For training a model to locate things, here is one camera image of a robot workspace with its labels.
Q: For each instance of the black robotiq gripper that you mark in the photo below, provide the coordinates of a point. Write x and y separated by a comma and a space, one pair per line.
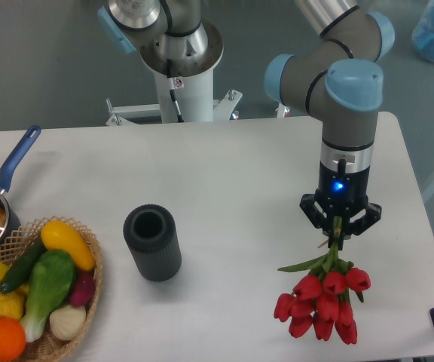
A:
345, 196

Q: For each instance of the red tulip bouquet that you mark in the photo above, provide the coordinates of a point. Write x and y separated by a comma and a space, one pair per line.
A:
321, 299

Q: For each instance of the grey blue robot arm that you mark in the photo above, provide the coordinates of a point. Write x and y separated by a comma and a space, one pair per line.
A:
339, 84

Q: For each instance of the dark grey ribbed vase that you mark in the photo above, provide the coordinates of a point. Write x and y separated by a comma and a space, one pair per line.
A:
151, 236

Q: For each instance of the purple red onion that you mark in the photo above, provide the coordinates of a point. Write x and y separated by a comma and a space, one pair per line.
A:
83, 290

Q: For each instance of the yellow squash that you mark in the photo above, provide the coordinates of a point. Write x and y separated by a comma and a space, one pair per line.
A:
58, 235

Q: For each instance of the green bok choy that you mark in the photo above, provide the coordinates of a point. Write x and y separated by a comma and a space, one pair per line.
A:
49, 284

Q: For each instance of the white garlic bulb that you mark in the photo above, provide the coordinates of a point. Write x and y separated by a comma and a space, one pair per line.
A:
66, 322

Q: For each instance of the woven wicker basket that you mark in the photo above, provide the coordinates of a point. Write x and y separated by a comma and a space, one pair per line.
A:
49, 347

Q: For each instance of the green cucumber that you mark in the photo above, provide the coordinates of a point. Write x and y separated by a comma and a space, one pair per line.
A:
21, 269

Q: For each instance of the orange fruit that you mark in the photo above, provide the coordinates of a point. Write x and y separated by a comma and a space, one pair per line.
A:
12, 339

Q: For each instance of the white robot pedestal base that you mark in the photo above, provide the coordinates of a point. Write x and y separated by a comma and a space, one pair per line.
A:
183, 70

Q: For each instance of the blue handled saucepan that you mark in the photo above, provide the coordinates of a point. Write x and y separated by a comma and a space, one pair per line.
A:
6, 175

